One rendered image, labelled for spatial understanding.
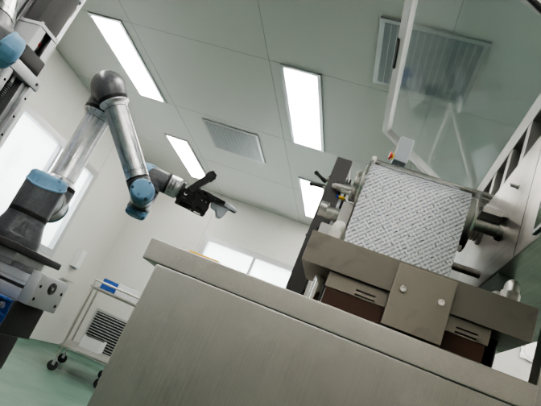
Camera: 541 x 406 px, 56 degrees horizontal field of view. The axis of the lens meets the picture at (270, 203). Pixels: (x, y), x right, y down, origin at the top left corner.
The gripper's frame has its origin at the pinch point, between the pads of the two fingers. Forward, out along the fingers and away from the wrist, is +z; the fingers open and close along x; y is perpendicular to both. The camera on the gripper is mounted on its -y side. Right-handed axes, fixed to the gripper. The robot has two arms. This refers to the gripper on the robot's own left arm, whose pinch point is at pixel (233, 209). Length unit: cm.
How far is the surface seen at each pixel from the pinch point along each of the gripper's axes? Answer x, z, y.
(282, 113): -238, 24, -125
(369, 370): 104, 21, 27
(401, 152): 13, 45, -43
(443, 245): 79, 38, -2
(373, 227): 74, 24, 0
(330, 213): 61, 17, -1
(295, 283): 38.4, 21.7, 16.8
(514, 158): 57, 60, -39
